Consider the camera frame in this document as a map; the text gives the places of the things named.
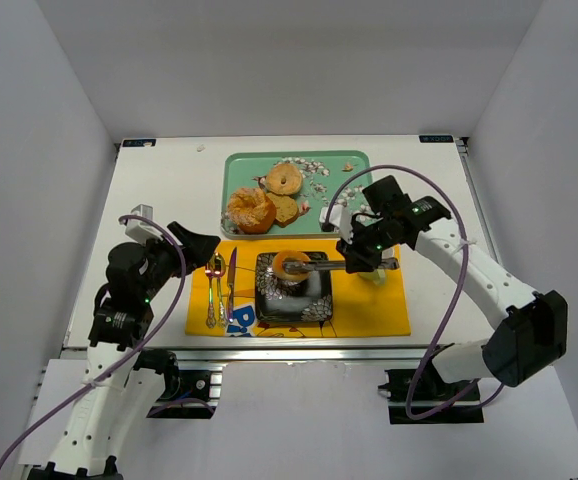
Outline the right blue corner label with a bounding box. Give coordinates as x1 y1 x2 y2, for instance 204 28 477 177
418 134 455 143

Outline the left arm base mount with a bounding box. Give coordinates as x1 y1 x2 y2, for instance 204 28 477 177
134 350 222 420

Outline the orange glazed bagel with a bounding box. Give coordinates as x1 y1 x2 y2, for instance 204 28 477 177
272 250 310 282

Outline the aluminium front rail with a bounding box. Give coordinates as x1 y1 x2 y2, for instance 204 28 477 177
61 342 470 364

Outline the green floral tray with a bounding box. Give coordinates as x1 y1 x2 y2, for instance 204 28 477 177
220 150 373 240

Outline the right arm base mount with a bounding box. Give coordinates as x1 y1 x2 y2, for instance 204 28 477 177
378 369 484 425

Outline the sugared bundt cake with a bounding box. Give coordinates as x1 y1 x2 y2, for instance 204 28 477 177
227 188 277 234

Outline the pale bagel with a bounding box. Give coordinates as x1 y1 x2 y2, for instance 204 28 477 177
265 163 303 196

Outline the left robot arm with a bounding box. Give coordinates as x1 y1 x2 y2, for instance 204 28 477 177
28 214 220 479

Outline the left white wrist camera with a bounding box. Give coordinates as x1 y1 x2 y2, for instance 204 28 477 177
125 204 162 245

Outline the brown bread slice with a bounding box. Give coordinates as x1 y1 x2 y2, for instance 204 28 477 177
267 192 300 228

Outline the black floral square plate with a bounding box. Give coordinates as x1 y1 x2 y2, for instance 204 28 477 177
254 252 333 323

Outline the left blue corner label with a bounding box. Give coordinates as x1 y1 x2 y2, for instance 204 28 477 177
121 138 156 148

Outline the pale green mug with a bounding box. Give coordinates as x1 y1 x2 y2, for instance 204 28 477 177
358 247 395 286

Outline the iridescent knife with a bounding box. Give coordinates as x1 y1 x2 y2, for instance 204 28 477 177
226 247 238 324

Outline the iridescent fork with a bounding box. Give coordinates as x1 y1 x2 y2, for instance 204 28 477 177
214 253 227 328

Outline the iridescent spoon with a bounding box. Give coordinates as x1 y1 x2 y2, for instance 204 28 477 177
204 254 221 329

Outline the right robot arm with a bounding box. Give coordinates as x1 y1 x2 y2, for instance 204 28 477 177
320 176 568 387

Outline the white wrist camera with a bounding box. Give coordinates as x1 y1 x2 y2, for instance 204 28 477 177
125 204 162 245
319 204 354 245

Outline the yellow placemat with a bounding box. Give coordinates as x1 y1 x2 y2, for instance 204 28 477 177
185 240 411 339

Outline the blue corner label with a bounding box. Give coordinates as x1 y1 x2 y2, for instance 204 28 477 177
418 134 455 143
121 138 156 148

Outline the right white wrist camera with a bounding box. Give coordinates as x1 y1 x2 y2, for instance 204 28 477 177
319 204 354 245

